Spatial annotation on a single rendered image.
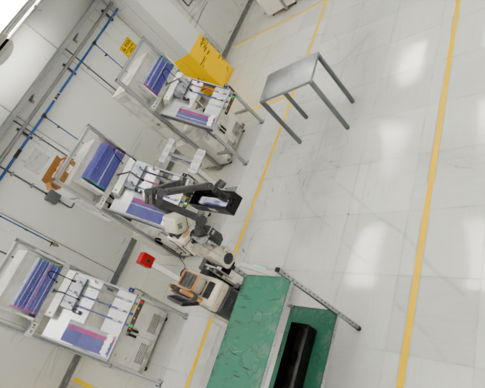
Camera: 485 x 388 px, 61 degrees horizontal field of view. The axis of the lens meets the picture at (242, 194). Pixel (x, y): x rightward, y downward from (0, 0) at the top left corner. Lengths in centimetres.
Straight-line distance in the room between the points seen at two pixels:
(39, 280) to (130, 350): 124
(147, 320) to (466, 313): 329
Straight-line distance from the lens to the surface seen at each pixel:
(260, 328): 282
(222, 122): 594
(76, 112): 665
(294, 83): 457
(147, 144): 709
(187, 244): 340
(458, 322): 331
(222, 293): 353
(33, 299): 464
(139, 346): 506
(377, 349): 345
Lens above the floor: 298
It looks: 34 degrees down
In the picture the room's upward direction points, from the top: 50 degrees counter-clockwise
